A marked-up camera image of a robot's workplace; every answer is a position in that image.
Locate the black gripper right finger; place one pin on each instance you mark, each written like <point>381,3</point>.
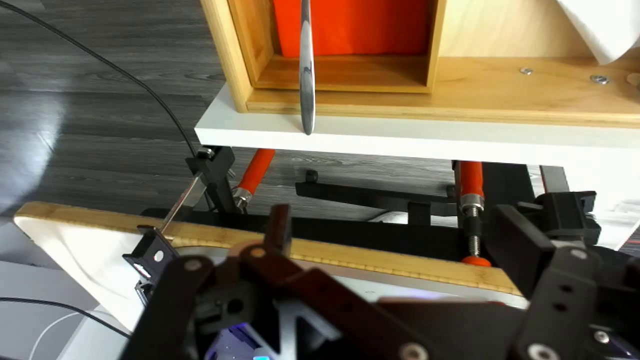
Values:
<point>532,266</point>

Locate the large wooden drawer white front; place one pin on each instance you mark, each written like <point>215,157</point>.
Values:
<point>467,126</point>

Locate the white paper towel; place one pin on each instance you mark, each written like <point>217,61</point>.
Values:
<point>606,26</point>

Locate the black mounting bracket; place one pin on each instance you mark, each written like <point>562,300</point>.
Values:
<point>567,212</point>

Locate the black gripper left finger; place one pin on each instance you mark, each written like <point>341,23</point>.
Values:
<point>276,227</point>

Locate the black metal rail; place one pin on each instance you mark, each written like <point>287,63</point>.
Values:
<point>373,230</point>

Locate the wooden organizer box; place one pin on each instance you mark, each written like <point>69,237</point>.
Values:
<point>360,72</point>

